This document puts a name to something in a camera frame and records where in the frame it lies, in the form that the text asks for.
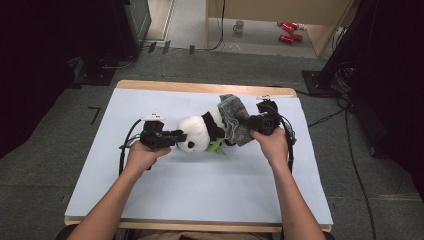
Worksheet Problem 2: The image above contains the wooden table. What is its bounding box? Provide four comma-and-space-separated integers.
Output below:
63, 79, 334, 234

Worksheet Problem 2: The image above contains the black curtain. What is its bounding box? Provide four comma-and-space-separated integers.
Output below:
0, 0, 78, 159
349, 0, 424, 201

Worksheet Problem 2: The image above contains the dark cabinet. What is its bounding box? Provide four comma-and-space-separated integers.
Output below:
113, 0, 153, 58

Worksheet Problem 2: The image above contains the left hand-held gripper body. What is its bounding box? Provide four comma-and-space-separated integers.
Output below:
139, 113, 168, 150

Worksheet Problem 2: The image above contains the black stand with base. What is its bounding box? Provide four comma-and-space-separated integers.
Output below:
301, 0, 378, 98

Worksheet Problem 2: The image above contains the black hanging cable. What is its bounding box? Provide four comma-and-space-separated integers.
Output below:
206, 0, 226, 52

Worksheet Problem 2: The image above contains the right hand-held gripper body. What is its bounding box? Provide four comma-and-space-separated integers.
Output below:
255, 94, 296, 136

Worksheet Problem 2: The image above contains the right hand-held gripper cable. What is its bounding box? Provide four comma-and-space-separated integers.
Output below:
273, 103, 297, 240

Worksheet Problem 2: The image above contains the black stand base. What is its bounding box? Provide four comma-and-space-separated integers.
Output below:
71, 59, 116, 87

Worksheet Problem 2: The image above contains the hand-held gripper cable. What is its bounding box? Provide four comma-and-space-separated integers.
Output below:
118, 118, 144, 176
273, 103, 297, 240

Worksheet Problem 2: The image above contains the long black floor cable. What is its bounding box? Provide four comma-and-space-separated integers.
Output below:
343, 99, 378, 240

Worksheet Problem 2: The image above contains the bundle of cables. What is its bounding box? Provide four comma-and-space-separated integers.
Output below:
333, 63, 358, 98

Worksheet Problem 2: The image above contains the left hand-held gripper cable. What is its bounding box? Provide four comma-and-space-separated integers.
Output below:
118, 118, 144, 176

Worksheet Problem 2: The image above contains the person's right hand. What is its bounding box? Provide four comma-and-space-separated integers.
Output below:
249, 127, 289, 168

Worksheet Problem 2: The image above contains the grey cloth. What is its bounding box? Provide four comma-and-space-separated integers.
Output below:
217, 94, 256, 148

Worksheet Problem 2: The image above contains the panda plush toy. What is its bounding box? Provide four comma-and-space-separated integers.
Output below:
176, 105, 241, 156

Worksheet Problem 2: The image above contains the light wooden cabinet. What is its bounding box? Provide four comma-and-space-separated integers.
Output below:
204, 0, 354, 58

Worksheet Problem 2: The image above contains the light blue table mat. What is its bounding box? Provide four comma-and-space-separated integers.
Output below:
64, 88, 334, 225

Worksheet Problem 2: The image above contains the person's left hand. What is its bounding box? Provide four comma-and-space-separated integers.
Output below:
125, 140, 173, 176

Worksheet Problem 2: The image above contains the short black floor cable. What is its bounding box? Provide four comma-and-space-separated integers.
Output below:
308, 109, 348, 128

